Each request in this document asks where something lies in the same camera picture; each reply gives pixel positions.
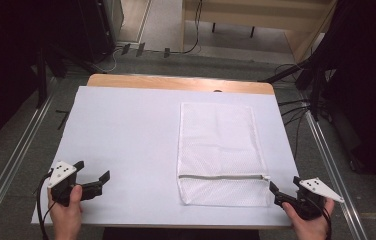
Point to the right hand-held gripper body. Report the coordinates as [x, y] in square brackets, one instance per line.
[312, 200]

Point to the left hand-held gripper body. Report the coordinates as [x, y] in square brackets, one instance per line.
[62, 170]

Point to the white mesh laundry bag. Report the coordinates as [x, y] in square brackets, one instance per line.
[219, 140]

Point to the person's right hand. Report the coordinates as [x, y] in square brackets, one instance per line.
[309, 230]

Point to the person's left hand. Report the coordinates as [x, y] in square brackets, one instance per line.
[65, 220]

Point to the white table cover sheet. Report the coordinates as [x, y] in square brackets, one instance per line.
[119, 133]

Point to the black metal stand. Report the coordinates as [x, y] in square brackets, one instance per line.
[315, 90]
[41, 80]

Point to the person's dark clothing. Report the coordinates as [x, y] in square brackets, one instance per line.
[179, 234]

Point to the wooden table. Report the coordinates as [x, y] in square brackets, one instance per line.
[176, 83]

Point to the dark cabinet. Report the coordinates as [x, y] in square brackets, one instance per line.
[97, 26]

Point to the light wooden furniture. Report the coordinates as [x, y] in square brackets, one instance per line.
[259, 16]

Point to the metal floor rail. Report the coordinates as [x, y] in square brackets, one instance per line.
[329, 166]
[11, 165]

